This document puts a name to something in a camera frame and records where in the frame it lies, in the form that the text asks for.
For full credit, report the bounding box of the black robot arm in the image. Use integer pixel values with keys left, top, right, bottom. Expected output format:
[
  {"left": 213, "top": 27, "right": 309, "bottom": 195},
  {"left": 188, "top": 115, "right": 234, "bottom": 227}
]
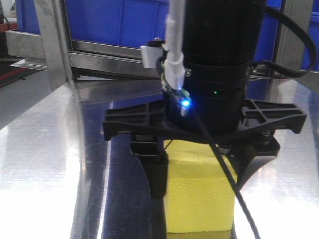
[{"left": 103, "top": 0, "right": 317, "bottom": 199}]

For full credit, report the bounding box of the blue plastic bin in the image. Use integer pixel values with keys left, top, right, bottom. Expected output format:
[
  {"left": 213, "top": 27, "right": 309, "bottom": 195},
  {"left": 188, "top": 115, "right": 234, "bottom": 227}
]
[
  {"left": 300, "top": 0, "right": 319, "bottom": 72},
  {"left": 15, "top": 0, "right": 40, "bottom": 34},
  {"left": 65, "top": 0, "right": 169, "bottom": 47},
  {"left": 254, "top": 13, "right": 278, "bottom": 62}
]

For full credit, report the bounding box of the blue plastic bin far left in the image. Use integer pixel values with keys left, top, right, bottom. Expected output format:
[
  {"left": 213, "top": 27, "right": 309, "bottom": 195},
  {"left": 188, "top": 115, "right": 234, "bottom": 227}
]
[{"left": 15, "top": 0, "right": 40, "bottom": 34}]

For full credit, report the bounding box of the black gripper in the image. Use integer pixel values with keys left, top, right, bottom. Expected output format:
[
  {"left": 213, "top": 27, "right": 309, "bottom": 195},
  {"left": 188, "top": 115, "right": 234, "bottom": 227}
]
[{"left": 103, "top": 100, "right": 307, "bottom": 199}]

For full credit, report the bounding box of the black cable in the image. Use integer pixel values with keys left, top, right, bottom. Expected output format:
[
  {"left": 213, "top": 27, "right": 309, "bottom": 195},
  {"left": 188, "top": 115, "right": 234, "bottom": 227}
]
[{"left": 159, "top": 5, "right": 316, "bottom": 239}]

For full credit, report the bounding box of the yellow foam block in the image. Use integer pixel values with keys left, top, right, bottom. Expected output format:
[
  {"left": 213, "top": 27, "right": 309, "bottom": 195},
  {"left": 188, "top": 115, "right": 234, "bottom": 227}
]
[{"left": 164, "top": 140, "right": 235, "bottom": 234}]

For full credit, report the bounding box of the blue plastic bin far right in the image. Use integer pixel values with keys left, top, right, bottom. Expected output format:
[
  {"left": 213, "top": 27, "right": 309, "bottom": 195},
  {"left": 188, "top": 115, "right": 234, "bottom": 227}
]
[{"left": 300, "top": 0, "right": 319, "bottom": 72}]

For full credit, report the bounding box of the stainless steel shelf frame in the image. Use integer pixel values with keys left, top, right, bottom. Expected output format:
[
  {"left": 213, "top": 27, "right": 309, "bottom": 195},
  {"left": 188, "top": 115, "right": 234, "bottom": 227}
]
[{"left": 5, "top": 0, "right": 319, "bottom": 103}]

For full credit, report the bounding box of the small green circuit board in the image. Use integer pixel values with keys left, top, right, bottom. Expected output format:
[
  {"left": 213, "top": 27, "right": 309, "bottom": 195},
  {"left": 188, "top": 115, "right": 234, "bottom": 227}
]
[{"left": 161, "top": 78, "right": 191, "bottom": 117}]

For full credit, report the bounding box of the white cable with connector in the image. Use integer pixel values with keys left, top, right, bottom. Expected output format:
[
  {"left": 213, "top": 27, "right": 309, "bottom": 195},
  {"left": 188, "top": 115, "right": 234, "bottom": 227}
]
[{"left": 161, "top": 0, "right": 186, "bottom": 90}]

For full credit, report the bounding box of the blue plastic bin centre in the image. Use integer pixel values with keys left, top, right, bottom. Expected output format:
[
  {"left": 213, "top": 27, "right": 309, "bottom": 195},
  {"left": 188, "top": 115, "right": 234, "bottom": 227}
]
[{"left": 254, "top": 13, "right": 278, "bottom": 62}]

